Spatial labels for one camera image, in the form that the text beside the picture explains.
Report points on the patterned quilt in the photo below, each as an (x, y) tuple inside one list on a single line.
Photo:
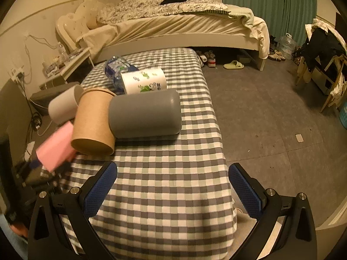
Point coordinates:
[(126, 10)]

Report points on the cream pillow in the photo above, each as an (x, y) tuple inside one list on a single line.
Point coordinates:
[(88, 11)]

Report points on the checkered tablecloth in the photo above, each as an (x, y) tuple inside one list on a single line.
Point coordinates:
[(172, 197)]

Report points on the white bed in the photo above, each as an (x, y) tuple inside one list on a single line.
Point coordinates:
[(239, 28)]

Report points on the grey plastic cup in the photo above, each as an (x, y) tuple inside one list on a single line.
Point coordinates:
[(146, 114)]

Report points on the white nightstand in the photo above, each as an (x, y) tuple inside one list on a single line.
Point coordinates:
[(62, 74)]

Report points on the green slipper near bed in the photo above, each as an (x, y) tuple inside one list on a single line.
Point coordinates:
[(234, 65)]

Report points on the wall power socket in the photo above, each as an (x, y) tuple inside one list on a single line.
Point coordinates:
[(17, 74)]

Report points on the green curtain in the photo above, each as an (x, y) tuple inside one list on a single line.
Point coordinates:
[(282, 16)]

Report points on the person's left hand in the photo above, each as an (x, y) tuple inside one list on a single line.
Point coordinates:
[(20, 229)]

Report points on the white printed paper cup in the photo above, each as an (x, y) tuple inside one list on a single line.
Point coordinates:
[(146, 80)]

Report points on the brown paper cup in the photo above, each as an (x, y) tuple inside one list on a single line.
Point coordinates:
[(91, 133)]

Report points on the wooden chair with clothes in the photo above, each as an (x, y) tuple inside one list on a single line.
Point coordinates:
[(324, 51)]

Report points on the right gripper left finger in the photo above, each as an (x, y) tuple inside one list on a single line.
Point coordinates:
[(48, 238)]

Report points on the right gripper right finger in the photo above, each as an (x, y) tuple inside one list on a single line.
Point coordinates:
[(284, 227)]

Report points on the white plastic cup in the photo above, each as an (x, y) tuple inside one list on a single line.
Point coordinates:
[(64, 107)]

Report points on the clear bottle on nightstand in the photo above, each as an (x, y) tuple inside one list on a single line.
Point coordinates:
[(62, 53)]

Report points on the pink hexagonal cup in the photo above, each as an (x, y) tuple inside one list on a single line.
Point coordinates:
[(57, 148)]

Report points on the large water jug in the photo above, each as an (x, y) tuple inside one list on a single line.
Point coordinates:
[(287, 46)]

